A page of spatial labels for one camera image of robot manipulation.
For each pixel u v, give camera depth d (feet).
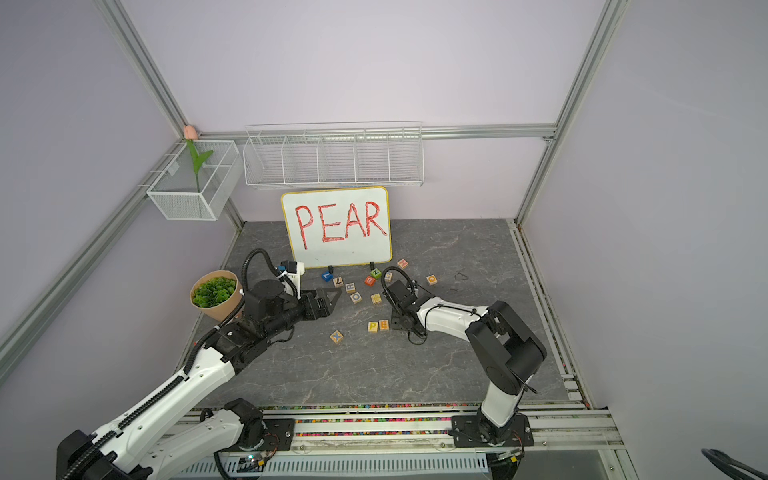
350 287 3.31
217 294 2.85
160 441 1.45
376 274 3.42
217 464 2.30
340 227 3.25
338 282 3.35
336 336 2.92
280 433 2.43
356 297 3.21
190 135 2.93
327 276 3.43
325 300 2.19
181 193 2.53
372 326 3.00
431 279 3.35
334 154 3.19
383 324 3.00
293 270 2.23
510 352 1.53
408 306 2.31
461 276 3.45
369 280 3.35
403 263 3.54
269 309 1.90
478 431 2.15
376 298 3.20
